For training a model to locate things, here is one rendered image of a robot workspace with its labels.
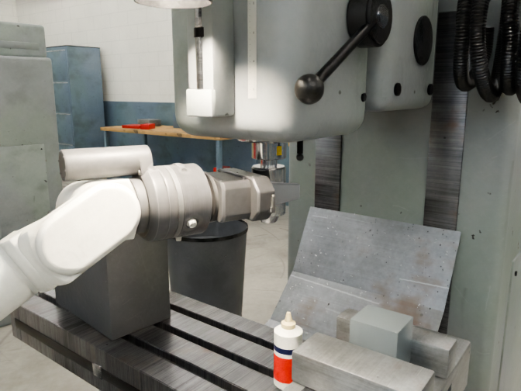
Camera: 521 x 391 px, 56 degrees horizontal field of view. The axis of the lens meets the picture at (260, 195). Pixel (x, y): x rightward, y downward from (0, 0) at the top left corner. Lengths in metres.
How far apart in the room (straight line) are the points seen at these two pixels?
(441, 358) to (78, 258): 0.43
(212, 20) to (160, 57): 6.68
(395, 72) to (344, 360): 0.38
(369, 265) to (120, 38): 7.19
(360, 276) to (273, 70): 0.56
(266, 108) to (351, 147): 0.49
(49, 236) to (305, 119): 0.29
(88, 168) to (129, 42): 7.24
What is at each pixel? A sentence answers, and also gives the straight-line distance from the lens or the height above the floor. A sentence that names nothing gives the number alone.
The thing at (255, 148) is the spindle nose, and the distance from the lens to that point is 0.64.
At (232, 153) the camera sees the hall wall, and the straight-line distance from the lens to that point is 6.31.
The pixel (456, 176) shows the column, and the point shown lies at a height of 1.22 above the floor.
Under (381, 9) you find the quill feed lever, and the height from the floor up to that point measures 1.46.
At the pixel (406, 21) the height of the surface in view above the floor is 1.46.
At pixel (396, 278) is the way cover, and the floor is 1.02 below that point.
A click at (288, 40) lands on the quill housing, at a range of 0.53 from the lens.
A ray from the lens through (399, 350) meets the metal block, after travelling 0.61.
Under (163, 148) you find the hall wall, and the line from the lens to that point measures 7.26.
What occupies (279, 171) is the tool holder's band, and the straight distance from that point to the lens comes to 0.64.
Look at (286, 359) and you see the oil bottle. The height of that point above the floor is 1.01.
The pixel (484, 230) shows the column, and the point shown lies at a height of 1.13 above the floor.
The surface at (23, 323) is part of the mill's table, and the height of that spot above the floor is 0.93.
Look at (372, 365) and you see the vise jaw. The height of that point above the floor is 1.07.
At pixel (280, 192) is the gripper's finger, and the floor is 1.24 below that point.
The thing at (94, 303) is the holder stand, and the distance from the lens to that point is 0.90.
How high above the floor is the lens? 1.37
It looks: 12 degrees down
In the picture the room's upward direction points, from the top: straight up
